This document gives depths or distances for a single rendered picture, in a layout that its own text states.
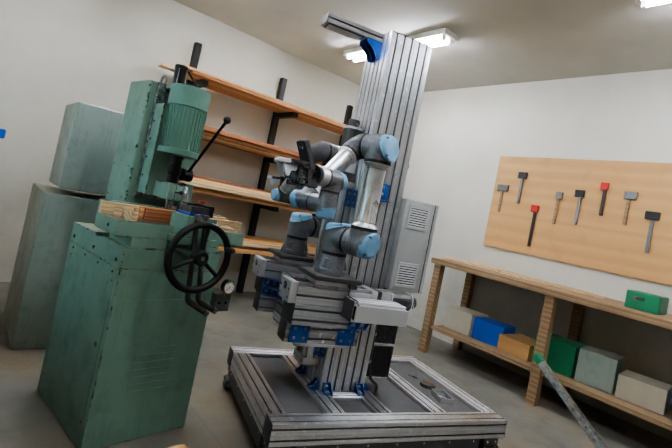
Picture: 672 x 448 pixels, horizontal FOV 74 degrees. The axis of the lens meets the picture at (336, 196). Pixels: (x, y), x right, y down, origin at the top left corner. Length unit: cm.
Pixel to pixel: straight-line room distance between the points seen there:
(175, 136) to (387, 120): 100
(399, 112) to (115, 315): 156
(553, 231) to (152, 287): 339
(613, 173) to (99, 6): 450
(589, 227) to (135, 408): 353
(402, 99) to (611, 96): 253
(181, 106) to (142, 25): 260
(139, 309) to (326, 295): 76
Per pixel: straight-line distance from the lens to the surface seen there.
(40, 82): 439
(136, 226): 191
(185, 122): 206
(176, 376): 223
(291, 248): 242
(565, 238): 432
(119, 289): 195
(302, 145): 160
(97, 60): 447
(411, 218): 230
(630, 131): 436
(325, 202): 169
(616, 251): 418
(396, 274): 230
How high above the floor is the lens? 111
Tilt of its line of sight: 2 degrees up
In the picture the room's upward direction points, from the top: 12 degrees clockwise
